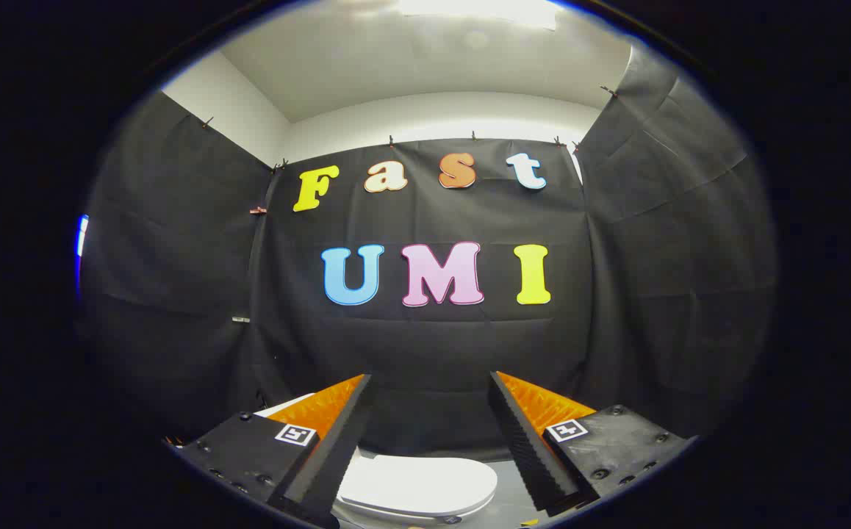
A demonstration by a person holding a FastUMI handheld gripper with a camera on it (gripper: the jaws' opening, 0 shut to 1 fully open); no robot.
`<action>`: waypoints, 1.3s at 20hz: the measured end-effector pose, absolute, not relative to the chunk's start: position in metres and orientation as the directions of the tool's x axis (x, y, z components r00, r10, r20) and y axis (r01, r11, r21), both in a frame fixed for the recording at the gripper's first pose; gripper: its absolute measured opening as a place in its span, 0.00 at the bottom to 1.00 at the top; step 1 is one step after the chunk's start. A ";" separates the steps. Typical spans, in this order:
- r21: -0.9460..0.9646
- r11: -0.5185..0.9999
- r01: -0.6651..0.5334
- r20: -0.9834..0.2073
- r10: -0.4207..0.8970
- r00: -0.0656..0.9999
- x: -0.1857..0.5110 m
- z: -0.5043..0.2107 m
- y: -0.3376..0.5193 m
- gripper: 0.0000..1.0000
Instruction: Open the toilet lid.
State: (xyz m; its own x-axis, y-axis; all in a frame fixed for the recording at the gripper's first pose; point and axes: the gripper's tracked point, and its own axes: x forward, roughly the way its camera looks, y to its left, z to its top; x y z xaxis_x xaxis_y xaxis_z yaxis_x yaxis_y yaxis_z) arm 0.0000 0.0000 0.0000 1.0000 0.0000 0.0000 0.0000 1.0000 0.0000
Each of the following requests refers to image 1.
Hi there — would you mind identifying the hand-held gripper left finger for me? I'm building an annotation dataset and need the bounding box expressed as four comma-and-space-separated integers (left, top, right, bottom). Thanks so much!
176, 373, 379, 529

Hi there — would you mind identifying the white toilet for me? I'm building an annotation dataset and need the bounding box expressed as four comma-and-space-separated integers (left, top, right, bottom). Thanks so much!
255, 392, 500, 527

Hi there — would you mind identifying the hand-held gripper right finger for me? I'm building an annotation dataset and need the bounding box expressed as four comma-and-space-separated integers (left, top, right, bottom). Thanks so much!
488, 371, 694, 518

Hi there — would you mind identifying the black backdrop cloth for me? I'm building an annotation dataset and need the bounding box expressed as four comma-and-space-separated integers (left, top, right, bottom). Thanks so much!
79, 44, 778, 462

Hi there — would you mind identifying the white toilet lid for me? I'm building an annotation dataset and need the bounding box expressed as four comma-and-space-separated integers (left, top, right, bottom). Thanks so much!
337, 453, 498, 518

